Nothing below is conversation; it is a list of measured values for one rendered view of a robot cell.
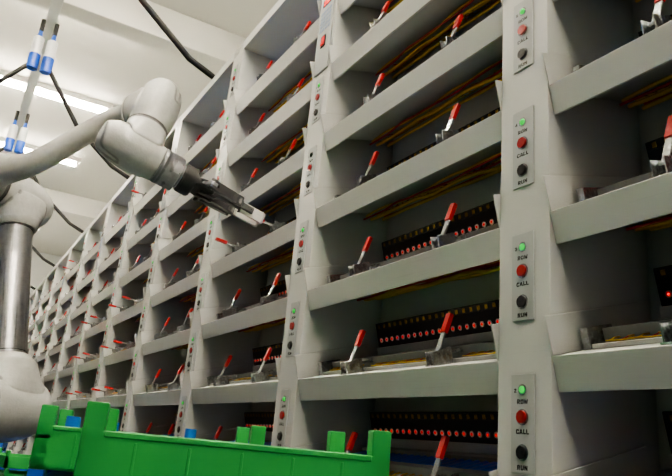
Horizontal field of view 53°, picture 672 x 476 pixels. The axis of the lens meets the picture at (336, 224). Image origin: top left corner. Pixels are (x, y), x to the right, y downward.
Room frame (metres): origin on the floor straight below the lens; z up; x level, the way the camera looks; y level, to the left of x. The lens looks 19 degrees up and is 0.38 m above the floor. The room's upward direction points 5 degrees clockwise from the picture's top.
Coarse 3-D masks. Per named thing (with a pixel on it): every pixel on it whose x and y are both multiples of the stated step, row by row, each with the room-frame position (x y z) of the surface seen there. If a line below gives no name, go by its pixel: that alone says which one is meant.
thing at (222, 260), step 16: (288, 224) 1.58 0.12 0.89; (256, 240) 1.75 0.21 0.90; (272, 240) 1.67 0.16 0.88; (288, 240) 1.60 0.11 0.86; (224, 256) 2.09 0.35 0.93; (240, 256) 1.86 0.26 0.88; (256, 256) 1.77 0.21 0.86; (272, 256) 2.00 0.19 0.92; (288, 256) 1.87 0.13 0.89; (224, 272) 1.98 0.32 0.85
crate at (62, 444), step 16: (48, 416) 0.93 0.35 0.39; (64, 416) 1.10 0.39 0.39; (48, 432) 0.93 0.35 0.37; (64, 432) 0.93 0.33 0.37; (80, 432) 0.94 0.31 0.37; (240, 432) 1.17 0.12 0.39; (256, 432) 0.99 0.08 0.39; (32, 448) 0.93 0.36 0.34; (48, 448) 0.93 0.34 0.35; (64, 448) 0.94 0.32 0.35; (32, 464) 0.93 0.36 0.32; (48, 464) 0.93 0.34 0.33; (64, 464) 0.94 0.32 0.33
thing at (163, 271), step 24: (192, 144) 2.72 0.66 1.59; (168, 192) 2.70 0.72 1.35; (192, 216) 2.74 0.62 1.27; (168, 264) 2.71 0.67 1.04; (192, 264) 2.76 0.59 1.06; (168, 312) 2.73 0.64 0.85; (144, 360) 2.70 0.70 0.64; (168, 360) 2.74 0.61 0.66; (144, 408) 2.71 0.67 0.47; (168, 408) 2.76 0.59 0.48
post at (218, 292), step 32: (256, 64) 2.10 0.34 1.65; (224, 128) 2.14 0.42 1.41; (224, 160) 2.09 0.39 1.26; (256, 160) 2.12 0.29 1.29; (224, 224) 2.08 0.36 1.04; (224, 288) 2.10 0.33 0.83; (256, 288) 2.15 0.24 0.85; (192, 320) 2.15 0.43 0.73; (224, 352) 2.11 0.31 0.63; (192, 416) 2.08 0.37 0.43; (224, 416) 2.13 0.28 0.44
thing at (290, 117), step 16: (304, 96) 1.59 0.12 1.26; (288, 112) 1.68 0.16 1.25; (304, 112) 1.74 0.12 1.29; (256, 128) 1.91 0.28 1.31; (272, 128) 1.77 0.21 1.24; (288, 128) 1.86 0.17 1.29; (240, 144) 1.97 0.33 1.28; (256, 144) 1.88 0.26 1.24; (272, 144) 2.00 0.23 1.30; (288, 144) 1.95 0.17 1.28
